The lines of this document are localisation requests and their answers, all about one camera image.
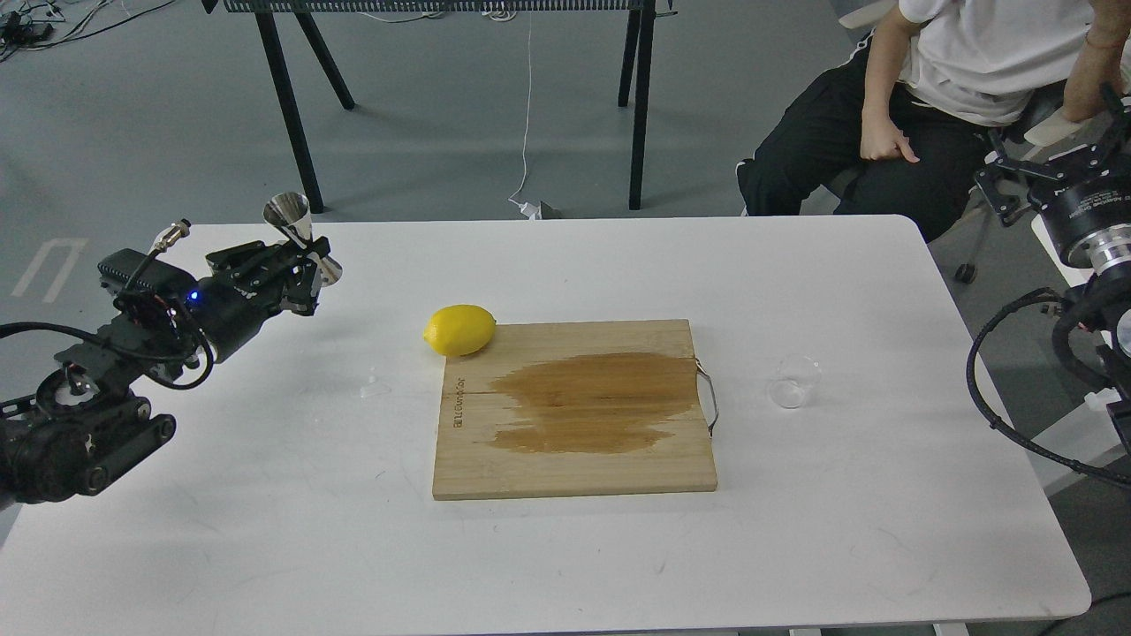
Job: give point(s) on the seated person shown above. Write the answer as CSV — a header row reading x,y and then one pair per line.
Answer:
x,y
948,73

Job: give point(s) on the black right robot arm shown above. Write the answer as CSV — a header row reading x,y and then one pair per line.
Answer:
x,y
1090,340

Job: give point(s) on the yellow lemon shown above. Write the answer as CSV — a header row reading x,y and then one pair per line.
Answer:
x,y
459,330

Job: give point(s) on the clear glass measuring cup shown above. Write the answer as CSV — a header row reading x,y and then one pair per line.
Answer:
x,y
794,382

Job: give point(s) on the office chair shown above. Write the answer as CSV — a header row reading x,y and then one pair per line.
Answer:
x,y
1021,173

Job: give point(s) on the person's right hand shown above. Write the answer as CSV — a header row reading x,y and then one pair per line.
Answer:
x,y
882,140

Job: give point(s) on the steel double jigger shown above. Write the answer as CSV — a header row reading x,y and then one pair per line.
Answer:
x,y
291,214

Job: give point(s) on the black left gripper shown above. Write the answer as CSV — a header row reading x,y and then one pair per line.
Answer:
x,y
252,283

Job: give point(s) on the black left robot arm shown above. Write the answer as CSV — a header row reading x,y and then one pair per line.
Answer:
x,y
84,427

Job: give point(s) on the wooden cutting board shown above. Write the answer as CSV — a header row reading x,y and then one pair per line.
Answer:
x,y
574,409

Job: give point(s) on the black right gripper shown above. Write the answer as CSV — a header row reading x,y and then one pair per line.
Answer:
x,y
1111,193

